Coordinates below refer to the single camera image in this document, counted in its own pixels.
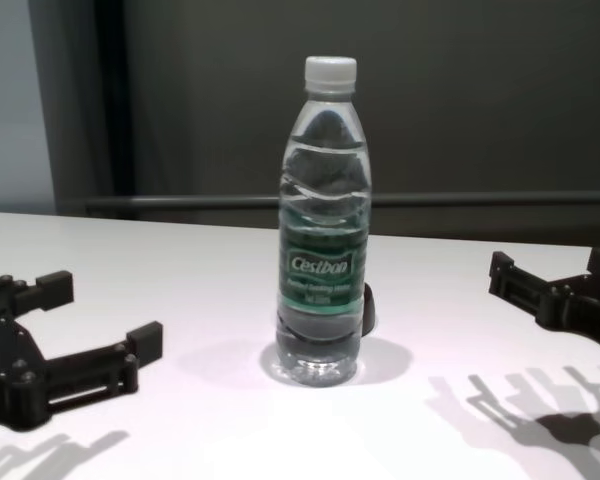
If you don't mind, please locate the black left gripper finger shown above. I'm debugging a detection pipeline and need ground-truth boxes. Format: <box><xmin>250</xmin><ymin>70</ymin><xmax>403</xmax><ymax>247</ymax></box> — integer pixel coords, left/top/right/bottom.
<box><xmin>44</xmin><ymin>322</ymin><xmax>164</xmax><ymax>414</ymax></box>
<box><xmin>0</xmin><ymin>269</ymin><xmax>75</xmax><ymax>321</ymax></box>

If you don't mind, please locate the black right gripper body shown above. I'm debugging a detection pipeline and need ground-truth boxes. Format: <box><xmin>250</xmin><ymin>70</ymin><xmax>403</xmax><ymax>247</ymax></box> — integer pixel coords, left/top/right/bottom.
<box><xmin>549</xmin><ymin>272</ymin><xmax>600</xmax><ymax>360</ymax></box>

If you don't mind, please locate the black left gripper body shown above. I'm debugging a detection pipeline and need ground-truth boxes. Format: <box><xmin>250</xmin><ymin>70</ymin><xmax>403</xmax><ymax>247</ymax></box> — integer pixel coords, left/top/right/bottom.
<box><xmin>0</xmin><ymin>304</ymin><xmax>52</xmax><ymax>432</ymax></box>

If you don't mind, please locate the clear water bottle green label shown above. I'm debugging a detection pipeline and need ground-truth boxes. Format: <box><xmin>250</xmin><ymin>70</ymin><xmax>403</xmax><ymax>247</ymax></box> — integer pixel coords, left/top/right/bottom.
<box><xmin>274</xmin><ymin>55</ymin><xmax>372</xmax><ymax>387</ymax></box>

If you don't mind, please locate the green push button black base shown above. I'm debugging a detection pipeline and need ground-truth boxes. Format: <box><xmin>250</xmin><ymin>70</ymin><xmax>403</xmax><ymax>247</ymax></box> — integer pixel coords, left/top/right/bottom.
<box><xmin>362</xmin><ymin>284</ymin><xmax>380</xmax><ymax>335</ymax></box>

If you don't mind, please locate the dark horizontal wall rail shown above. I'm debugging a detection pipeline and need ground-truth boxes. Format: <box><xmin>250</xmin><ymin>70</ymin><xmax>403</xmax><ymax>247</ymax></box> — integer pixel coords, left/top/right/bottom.
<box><xmin>84</xmin><ymin>194</ymin><xmax>600</xmax><ymax>210</ymax></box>

